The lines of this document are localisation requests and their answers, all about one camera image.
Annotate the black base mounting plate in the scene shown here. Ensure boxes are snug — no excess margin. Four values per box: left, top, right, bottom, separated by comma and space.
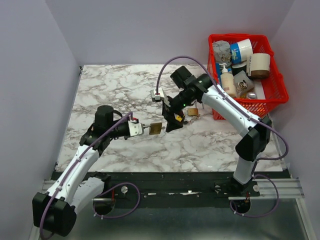
84, 172, 260, 209

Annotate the large brass padlock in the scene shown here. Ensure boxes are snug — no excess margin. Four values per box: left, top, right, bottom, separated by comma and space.
143, 122, 164, 136

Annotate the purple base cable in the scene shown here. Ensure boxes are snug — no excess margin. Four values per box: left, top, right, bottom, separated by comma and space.
93, 182, 141, 220
230, 173, 280, 218

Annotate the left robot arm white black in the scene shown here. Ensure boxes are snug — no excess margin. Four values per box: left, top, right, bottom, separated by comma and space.
32, 105, 142, 240

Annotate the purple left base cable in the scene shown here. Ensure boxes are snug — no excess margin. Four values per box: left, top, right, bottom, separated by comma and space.
93, 182, 141, 220

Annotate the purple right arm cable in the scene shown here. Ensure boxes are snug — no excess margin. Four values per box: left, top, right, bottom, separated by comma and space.
155, 55, 290, 176

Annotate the aluminium rail frame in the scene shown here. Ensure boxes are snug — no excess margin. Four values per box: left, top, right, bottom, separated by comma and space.
27, 177, 316, 240

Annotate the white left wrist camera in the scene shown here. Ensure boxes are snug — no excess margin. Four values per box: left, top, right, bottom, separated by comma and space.
128, 118, 144, 137

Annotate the round brass padlock with keys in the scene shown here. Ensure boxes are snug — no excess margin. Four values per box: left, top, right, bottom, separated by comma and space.
187, 107, 200, 124

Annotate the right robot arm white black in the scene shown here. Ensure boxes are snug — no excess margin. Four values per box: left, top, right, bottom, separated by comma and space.
151, 66, 272, 196

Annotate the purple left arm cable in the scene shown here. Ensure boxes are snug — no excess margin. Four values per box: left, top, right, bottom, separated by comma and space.
39, 111, 135, 240

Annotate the yellow black padlock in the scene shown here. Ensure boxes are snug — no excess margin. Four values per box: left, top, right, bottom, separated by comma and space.
175, 114, 189, 125

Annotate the blue white paper cup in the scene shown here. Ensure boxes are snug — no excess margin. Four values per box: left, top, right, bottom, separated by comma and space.
230, 38, 253, 65

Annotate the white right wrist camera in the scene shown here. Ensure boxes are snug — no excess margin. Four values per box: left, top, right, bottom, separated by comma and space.
150, 87, 171, 107

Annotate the printed grey cup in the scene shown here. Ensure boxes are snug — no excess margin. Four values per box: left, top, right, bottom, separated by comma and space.
233, 70, 254, 98

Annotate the lotion pump bottle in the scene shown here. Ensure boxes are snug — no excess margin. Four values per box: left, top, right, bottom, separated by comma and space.
219, 63, 237, 98

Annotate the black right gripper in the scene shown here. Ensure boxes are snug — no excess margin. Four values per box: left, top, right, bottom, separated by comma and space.
161, 90, 195, 133

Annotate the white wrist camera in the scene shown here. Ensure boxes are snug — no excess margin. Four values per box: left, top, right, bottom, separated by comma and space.
128, 118, 144, 137
150, 87, 171, 107

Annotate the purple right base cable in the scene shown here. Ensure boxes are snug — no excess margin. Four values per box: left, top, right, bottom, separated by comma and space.
230, 173, 280, 218

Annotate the red plastic basket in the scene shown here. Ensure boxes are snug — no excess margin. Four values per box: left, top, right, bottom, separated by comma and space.
207, 33, 289, 118

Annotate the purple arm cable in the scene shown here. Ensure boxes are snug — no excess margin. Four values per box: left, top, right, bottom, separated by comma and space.
39, 111, 135, 240
155, 55, 290, 176

